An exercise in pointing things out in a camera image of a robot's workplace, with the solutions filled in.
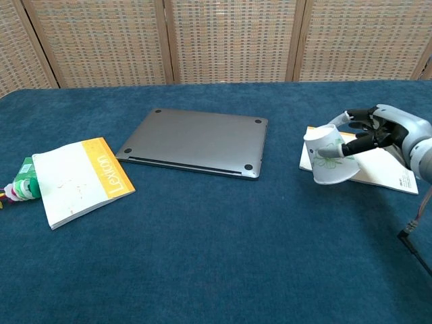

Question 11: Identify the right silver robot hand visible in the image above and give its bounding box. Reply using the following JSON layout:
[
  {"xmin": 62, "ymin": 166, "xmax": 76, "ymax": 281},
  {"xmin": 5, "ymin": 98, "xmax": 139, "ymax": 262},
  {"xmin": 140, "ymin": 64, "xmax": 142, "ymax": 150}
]
[{"xmin": 315, "ymin": 103, "xmax": 432, "ymax": 167}]

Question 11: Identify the green printed card package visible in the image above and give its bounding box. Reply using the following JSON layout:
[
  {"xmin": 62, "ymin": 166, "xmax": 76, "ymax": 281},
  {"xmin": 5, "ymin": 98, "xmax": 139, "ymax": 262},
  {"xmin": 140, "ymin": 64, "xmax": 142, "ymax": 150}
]
[{"xmin": 15, "ymin": 156, "xmax": 38, "ymax": 185}]

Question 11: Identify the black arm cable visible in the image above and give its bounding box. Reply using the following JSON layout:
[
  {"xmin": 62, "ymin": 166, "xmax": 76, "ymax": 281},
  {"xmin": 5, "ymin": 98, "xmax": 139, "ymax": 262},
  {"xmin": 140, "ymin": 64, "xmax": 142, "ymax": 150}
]
[{"xmin": 397, "ymin": 192, "xmax": 432, "ymax": 276}]

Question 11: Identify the blue carpet table cover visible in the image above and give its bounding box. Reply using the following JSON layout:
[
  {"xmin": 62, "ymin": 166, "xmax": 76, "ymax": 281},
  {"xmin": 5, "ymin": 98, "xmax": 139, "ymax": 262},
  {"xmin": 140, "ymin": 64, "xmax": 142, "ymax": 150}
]
[{"xmin": 0, "ymin": 79, "xmax": 432, "ymax": 324}]

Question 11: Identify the white notepad with barcode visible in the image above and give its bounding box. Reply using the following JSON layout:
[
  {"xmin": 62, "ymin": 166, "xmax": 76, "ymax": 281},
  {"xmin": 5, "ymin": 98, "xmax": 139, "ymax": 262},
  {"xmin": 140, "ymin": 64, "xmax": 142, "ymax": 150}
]
[{"xmin": 299, "ymin": 126, "xmax": 420, "ymax": 196}]

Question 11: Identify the woven bamboo folding screen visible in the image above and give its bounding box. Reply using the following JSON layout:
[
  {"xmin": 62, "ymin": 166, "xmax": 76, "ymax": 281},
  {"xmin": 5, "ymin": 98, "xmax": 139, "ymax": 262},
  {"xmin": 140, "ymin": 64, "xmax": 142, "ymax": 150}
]
[{"xmin": 0, "ymin": 0, "xmax": 432, "ymax": 99}]

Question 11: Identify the grey closed laptop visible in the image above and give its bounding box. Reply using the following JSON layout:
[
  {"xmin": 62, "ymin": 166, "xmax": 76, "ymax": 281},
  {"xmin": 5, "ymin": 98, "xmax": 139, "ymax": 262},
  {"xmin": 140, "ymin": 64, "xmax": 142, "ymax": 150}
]
[{"xmin": 115, "ymin": 108, "xmax": 269, "ymax": 181}]

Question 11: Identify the colourful feather shuttlecock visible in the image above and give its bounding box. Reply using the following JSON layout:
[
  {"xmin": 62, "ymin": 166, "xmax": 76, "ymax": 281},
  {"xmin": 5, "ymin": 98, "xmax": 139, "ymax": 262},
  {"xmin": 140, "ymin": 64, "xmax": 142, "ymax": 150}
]
[{"xmin": 0, "ymin": 178, "xmax": 42, "ymax": 211}]

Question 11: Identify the white printed paper cup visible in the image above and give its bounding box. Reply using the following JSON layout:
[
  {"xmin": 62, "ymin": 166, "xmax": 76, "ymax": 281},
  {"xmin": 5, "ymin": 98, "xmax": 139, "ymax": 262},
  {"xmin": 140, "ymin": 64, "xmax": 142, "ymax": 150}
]
[{"xmin": 302, "ymin": 124, "xmax": 361, "ymax": 186}]

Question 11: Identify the notebook with orange Lexicon spine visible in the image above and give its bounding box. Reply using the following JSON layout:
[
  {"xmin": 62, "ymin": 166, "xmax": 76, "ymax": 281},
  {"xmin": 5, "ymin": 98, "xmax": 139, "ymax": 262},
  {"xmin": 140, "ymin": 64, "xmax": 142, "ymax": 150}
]
[{"xmin": 32, "ymin": 136, "xmax": 136, "ymax": 231}]

